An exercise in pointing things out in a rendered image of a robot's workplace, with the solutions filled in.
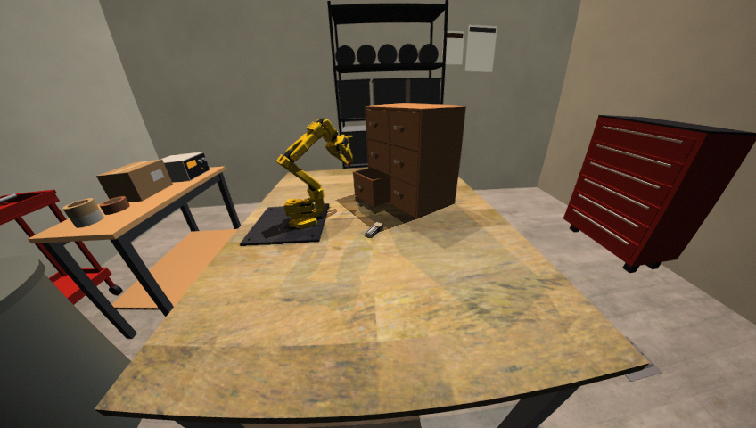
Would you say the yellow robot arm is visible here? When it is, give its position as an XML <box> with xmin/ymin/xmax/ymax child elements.
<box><xmin>276</xmin><ymin>119</ymin><xmax>338</xmax><ymax>229</ymax></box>

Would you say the dark brown wooden chest of drawers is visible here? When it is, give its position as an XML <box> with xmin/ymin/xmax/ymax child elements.
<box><xmin>365</xmin><ymin>104</ymin><xmax>466</xmax><ymax>218</ymax></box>

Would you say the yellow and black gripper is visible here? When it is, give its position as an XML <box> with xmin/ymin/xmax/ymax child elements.
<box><xmin>325</xmin><ymin>135</ymin><xmax>353</xmax><ymax>164</ymax></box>

